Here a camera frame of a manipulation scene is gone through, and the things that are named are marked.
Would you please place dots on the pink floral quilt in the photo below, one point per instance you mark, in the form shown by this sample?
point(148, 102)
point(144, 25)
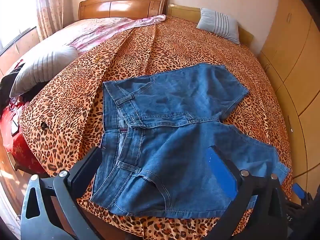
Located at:
point(100, 30)

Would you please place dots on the leopard print bedsheet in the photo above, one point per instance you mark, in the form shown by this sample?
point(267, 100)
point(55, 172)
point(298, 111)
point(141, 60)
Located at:
point(82, 100)

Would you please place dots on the window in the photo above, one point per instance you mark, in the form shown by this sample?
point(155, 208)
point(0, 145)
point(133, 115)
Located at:
point(13, 22)

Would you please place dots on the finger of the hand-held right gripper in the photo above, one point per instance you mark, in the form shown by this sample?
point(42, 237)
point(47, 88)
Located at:
point(298, 191)

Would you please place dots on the red patterned cloth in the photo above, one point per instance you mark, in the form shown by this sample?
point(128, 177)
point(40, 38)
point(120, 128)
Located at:
point(15, 140)

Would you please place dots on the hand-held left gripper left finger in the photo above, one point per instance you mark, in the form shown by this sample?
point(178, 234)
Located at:
point(83, 173)

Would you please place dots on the floral curtain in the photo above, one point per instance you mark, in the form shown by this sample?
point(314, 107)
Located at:
point(48, 7)

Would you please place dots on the wooden wardrobe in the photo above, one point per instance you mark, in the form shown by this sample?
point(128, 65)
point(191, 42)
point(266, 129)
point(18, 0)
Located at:
point(295, 62)

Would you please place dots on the blue denim pants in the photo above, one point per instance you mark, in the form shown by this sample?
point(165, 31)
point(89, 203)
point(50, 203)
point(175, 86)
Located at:
point(170, 140)

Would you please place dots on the grey striped pillow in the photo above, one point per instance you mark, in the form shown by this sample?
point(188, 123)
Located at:
point(42, 67)
point(220, 23)

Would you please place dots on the dark clothing pile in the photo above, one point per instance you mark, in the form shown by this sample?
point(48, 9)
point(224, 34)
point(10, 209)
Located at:
point(7, 85)

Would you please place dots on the wooden bed headboard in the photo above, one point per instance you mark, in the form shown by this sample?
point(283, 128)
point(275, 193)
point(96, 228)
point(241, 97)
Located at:
point(120, 5)

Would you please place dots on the small black object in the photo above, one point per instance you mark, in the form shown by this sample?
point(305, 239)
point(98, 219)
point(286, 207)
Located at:
point(44, 125)

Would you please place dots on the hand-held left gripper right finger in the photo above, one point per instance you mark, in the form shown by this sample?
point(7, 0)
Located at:
point(220, 172)

